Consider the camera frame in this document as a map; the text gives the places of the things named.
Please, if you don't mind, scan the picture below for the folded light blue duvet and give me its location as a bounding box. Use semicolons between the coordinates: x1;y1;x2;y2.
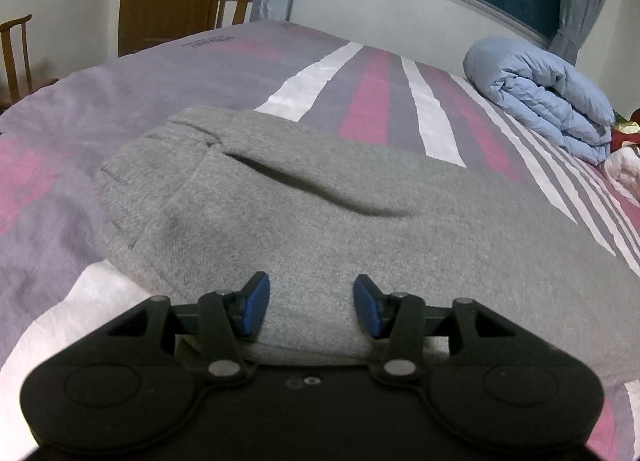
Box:
462;36;617;167

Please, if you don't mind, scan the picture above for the striped bed sheet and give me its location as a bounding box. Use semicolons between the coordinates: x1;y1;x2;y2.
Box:
0;18;640;461

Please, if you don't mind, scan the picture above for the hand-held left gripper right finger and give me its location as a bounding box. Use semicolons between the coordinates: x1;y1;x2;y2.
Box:
353;273;522;387

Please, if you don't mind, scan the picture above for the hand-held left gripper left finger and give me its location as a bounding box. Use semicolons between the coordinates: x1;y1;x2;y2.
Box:
102;271;272;385

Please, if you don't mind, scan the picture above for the cream pink cloth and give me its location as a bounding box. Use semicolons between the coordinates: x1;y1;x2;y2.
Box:
602;144;640;203

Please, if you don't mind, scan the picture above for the red patterned cloth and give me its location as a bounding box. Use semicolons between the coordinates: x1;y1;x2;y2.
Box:
610;108;640;152

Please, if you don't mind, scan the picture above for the wooden chair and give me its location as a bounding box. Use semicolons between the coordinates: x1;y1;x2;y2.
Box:
212;0;258;28
0;14;61;114

